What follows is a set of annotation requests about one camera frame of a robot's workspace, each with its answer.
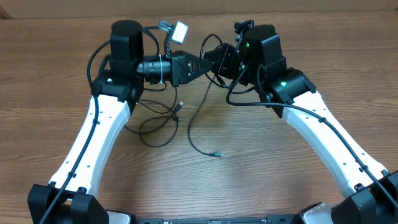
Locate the black USB-A cable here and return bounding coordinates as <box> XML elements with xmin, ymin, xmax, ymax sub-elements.
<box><xmin>123</xmin><ymin>86</ymin><xmax>185</xmax><ymax>148</ymax></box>

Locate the thin black USB-C cable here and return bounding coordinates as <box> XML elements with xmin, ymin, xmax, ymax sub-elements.
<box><xmin>187</xmin><ymin>33</ymin><xmax>240</xmax><ymax>157</ymax></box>

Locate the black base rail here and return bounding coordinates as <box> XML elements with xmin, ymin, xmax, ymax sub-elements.
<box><xmin>133</xmin><ymin>214</ymin><xmax>301</xmax><ymax>224</ymax></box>

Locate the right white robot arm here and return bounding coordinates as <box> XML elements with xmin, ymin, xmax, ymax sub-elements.
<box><xmin>201</xmin><ymin>21</ymin><xmax>397</xmax><ymax>223</ymax></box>

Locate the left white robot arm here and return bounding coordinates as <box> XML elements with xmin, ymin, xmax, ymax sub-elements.
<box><xmin>27</xmin><ymin>20</ymin><xmax>213</xmax><ymax>223</ymax></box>

